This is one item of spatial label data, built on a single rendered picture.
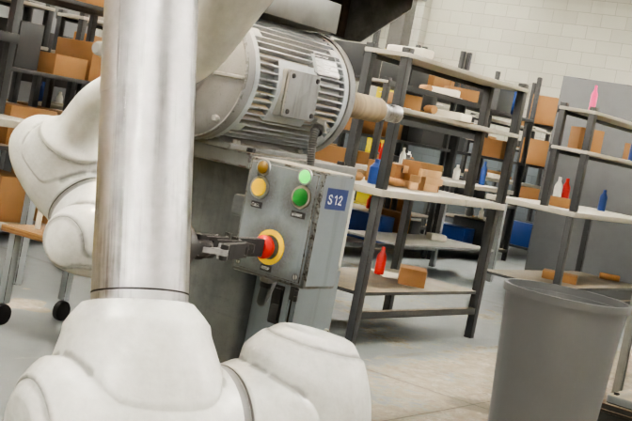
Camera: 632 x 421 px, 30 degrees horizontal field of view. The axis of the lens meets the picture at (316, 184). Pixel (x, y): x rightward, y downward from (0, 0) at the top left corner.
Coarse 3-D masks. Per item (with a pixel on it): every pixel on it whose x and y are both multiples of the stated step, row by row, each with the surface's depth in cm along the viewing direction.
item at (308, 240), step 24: (288, 168) 199; (312, 168) 198; (264, 192) 201; (288, 192) 198; (312, 192) 195; (336, 192) 198; (264, 216) 201; (288, 216) 198; (312, 216) 196; (336, 216) 200; (288, 240) 198; (312, 240) 196; (336, 240) 201; (240, 264) 203; (264, 264) 200; (288, 264) 197; (312, 264) 197; (336, 264) 202; (264, 288) 205; (312, 288) 199
